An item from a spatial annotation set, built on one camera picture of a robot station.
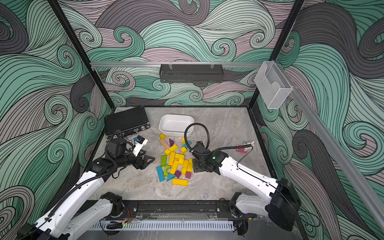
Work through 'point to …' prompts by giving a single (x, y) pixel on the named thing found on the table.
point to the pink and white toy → (244, 150)
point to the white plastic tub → (175, 125)
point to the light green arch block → (167, 167)
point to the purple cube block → (178, 173)
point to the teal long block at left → (160, 173)
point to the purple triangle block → (171, 142)
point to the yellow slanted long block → (173, 148)
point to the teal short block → (185, 145)
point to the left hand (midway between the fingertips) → (149, 154)
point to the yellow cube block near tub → (162, 136)
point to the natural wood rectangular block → (164, 144)
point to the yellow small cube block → (184, 150)
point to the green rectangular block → (163, 160)
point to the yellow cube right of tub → (183, 140)
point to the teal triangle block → (170, 177)
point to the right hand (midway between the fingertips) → (196, 166)
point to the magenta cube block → (188, 174)
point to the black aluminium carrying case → (126, 122)
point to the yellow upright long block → (171, 158)
